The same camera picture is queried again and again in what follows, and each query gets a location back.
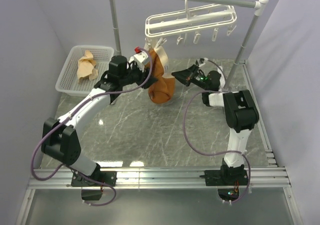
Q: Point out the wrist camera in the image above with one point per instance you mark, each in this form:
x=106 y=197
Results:
x=201 y=62
x=141 y=58

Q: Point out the beige underwear in basket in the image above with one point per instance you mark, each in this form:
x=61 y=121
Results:
x=87 y=67

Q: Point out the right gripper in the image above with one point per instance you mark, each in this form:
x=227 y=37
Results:
x=187 y=76

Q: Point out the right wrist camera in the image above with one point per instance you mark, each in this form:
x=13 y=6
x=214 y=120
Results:
x=201 y=62

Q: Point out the white drying rack stand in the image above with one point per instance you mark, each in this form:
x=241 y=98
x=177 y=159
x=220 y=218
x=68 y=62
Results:
x=258 y=6

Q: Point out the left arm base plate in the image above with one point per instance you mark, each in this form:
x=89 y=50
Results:
x=100 y=179

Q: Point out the orange underwear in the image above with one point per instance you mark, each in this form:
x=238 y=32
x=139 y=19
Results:
x=163 y=89

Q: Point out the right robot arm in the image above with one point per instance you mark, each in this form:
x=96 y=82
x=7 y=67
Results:
x=241 y=116

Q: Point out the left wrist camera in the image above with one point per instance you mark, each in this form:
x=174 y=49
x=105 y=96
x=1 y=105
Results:
x=141 y=58

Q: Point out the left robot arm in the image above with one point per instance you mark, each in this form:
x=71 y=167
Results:
x=61 y=136

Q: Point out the white clip hanger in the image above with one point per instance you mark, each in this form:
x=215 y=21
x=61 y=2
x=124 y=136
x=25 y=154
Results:
x=190 y=20

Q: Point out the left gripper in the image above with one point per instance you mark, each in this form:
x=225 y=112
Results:
x=144 y=76

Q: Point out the white plastic basket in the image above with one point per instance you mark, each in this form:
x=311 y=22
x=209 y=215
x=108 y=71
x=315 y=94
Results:
x=67 y=80

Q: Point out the aluminium mounting rail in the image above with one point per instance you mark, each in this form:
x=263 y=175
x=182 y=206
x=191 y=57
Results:
x=166 y=178

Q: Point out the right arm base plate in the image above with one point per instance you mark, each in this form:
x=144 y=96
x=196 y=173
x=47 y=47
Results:
x=223 y=178

